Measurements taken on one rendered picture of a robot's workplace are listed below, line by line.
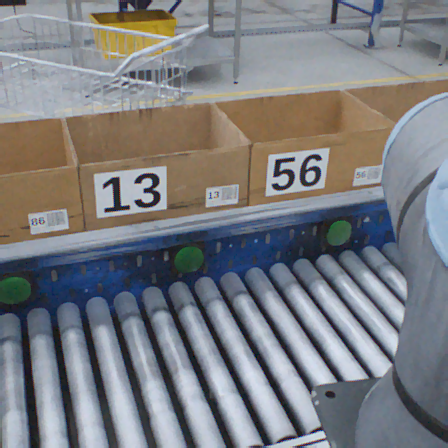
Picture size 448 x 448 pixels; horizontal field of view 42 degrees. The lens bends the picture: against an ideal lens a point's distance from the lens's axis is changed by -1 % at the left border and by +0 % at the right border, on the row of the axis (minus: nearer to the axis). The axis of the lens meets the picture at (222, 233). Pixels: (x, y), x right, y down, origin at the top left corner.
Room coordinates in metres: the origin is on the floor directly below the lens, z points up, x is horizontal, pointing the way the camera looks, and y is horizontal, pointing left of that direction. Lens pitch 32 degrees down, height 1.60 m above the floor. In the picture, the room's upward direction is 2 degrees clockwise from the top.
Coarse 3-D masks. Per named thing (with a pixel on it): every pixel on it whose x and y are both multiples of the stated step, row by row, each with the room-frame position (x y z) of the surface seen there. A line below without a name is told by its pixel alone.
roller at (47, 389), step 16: (32, 320) 0.97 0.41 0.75; (48, 320) 0.98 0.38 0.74; (32, 336) 0.92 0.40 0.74; (48, 336) 0.92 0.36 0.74; (32, 352) 0.88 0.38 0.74; (48, 352) 0.87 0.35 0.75; (32, 368) 0.84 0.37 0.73; (48, 368) 0.83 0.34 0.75; (48, 384) 0.79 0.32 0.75; (48, 400) 0.75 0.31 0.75; (48, 416) 0.71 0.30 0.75; (64, 416) 0.72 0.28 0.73; (48, 432) 0.67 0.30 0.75; (64, 432) 0.68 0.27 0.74
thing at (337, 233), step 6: (336, 222) 1.26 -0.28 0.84; (342, 222) 1.26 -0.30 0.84; (330, 228) 1.25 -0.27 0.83; (336, 228) 1.25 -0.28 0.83; (342, 228) 1.25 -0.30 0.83; (348, 228) 1.26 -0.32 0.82; (330, 234) 1.24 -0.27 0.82; (336, 234) 1.25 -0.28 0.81; (342, 234) 1.25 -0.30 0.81; (348, 234) 1.26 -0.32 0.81; (330, 240) 1.24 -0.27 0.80; (336, 240) 1.25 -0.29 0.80; (342, 240) 1.25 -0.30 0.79
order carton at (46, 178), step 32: (0, 128) 1.34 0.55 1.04; (32, 128) 1.36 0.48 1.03; (64, 128) 1.33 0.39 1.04; (0, 160) 1.33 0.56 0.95; (32, 160) 1.36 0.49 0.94; (64, 160) 1.38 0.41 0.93; (0, 192) 1.06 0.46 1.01; (32, 192) 1.08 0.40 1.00; (64, 192) 1.10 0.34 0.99; (0, 224) 1.06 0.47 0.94
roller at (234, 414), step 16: (176, 288) 1.10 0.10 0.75; (176, 304) 1.05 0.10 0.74; (192, 304) 1.04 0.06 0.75; (192, 320) 0.98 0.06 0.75; (192, 336) 0.94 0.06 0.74; (208, 336) 0.94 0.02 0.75; (208, 352) 0.88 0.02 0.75; (208, 368) 0.84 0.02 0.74; (224, 368) 0.85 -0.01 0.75; (208, 384) 0.82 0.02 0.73; (224, 384) 0.80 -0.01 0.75; (224, 400) 0.76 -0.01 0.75; (240, 400) 0.76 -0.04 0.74; (224, 416) 0.73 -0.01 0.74; (240, 416) 0.72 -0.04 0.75; (240, 432) 0.69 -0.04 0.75; (256, 432) 0.69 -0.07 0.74
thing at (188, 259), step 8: (184, 248) 1.12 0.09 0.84; (192, 248) 1.12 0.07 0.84; (176, 256) 1.11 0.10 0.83; (184, 256) 1.11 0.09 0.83; (192, 256) 1.12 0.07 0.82; (200, 256) 1.13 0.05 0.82; (176, 264) 1.11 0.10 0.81; (184, 264) 1.11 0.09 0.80; (192, 264) 1.12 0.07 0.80; (200, 264) 1.13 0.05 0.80
